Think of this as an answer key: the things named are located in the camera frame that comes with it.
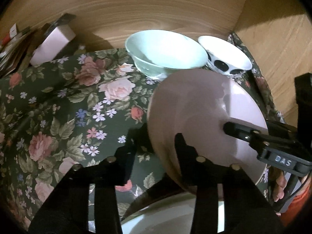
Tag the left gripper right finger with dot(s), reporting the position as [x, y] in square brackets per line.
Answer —
[189, 167]

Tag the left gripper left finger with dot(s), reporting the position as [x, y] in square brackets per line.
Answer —
[125, 156]

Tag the mint green plate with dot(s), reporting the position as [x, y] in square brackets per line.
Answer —
[171, 215]

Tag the pink plate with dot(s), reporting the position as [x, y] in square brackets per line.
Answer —
[197, 103]

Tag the mint green bowl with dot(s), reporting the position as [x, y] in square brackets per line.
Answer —
[159, 53]

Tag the white bowl with black spots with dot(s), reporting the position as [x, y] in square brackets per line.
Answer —
[224, 57]

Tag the person's right hand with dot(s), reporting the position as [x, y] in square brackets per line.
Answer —
[281, 183]

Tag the dark floral tablecloth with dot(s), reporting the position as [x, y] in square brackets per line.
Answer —
[72, 110]

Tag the white rectangular box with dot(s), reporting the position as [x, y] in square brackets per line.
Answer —
[52, 45]

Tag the stack of books and cards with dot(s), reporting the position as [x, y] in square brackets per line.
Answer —
[16, 55]

